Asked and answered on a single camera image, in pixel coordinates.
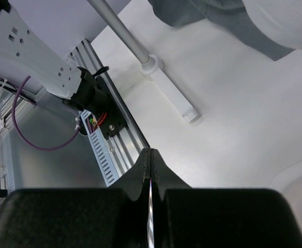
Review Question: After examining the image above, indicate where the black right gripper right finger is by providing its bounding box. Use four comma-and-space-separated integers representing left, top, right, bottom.
150, 149, 302, 247

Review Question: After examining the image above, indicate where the grey clothes rack stand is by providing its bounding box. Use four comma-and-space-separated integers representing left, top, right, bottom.
89, 1, 202, 126

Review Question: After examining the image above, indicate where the white shirt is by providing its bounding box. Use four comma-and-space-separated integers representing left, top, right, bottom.
243, 1, 302, 49

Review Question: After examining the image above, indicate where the aluminium mounting rail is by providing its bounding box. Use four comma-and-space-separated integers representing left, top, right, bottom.
0, 72, 148, 204

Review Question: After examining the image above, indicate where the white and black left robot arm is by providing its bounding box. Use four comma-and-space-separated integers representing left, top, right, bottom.
0, 1, 111, 115

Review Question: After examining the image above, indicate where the white slotted cable duct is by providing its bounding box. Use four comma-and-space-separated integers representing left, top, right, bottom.
80, 111, 119, 187

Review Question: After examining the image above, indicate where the grey-green shirt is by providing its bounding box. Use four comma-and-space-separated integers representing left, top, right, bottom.
149, 0, 294, 61

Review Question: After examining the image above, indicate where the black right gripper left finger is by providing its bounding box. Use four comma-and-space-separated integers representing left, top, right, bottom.
0, 148, 151, 247

